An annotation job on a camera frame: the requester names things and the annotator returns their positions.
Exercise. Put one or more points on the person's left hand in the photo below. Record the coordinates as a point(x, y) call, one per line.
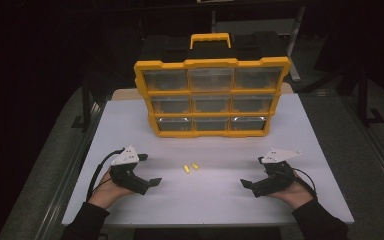
point(108, 191)

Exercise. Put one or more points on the black stand post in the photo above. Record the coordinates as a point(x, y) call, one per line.
point(362, 96)
point(86, 100)

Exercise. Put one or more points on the person's right hand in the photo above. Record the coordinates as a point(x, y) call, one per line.
point(296, 195)

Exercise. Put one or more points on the yellow black drawer organizer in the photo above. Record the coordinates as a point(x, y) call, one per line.
point(240, 133)

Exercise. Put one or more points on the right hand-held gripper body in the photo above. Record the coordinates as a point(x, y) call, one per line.
point(278, 178)

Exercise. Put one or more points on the small yellow plug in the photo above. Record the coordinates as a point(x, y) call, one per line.
point(186, 169)
point(195, 165)

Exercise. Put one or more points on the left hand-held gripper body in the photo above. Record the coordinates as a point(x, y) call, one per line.
point(125, 158)

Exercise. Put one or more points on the set of clear organizer drawers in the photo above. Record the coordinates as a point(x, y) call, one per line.
point(256, 78)

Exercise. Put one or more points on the aluminium frame rail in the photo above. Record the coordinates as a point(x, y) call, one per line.
point(70, 173)
point(380, 160)

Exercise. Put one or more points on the clear plastic pull-out bin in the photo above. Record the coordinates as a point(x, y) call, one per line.
point(210, 80)

